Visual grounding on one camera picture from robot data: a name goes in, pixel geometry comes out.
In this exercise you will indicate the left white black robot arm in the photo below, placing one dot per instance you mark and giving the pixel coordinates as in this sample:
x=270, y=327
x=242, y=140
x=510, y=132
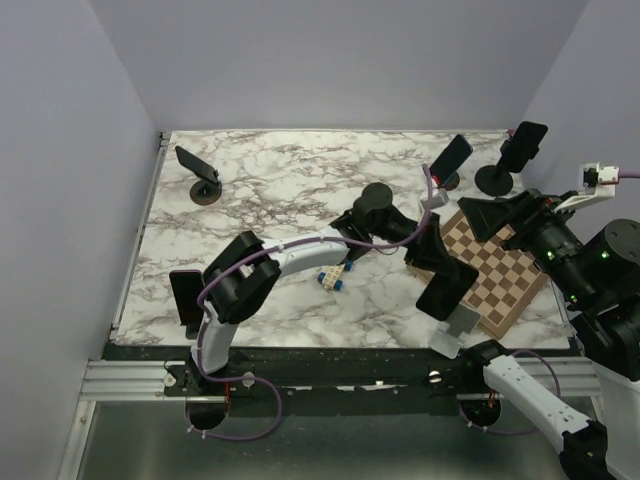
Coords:
x=239, y=280

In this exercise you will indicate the round wooden base stand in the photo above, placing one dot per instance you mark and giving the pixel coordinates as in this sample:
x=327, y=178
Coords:
x=205, y=193

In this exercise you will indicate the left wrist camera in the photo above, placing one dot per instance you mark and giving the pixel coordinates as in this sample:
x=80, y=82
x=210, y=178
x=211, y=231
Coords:
x=438, y=199

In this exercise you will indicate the round wooden stand right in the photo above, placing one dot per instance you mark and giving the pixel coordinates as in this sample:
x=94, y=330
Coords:
x=449, y=184

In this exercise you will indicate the toy brick car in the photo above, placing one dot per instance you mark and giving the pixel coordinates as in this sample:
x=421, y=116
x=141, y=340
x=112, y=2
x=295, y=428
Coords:
x=330, y=278

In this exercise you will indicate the black phone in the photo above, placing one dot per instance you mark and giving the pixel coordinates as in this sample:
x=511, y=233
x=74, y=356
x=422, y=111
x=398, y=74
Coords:
x=198, y=167
x=186, y=286
x=524, y=144

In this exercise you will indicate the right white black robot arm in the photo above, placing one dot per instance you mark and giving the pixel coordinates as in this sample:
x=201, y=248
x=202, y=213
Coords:
x=599, y=281

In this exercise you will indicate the wooden chessboard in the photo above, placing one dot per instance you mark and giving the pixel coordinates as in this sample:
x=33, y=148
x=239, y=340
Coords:
x=509, y=287

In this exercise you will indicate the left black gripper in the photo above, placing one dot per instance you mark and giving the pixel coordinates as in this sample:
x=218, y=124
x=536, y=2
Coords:
x=429, y=252

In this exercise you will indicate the black folding phone stand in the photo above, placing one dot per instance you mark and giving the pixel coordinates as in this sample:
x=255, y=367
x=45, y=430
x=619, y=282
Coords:
x=192, y=330

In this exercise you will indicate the white plastic phone stand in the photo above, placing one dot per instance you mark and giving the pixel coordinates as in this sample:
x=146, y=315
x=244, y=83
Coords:
x=449, y=336

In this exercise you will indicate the black phone on pole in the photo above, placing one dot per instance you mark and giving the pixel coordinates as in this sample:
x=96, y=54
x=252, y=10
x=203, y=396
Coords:
x=524, y=144

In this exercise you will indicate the black pole phone stand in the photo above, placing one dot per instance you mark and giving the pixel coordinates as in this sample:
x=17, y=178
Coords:
x=496, y=180

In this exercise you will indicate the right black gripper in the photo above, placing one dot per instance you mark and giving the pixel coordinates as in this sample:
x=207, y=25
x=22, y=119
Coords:
x=528, y=209

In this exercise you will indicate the blue-edged phone back right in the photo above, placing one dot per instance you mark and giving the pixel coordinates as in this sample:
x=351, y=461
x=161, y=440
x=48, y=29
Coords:
x=450, y=160

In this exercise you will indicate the black smartphone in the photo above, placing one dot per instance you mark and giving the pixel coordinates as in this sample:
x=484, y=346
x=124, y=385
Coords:
x=445, y=292

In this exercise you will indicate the aluminium frame rail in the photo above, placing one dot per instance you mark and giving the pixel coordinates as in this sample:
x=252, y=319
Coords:
x=369, y=335

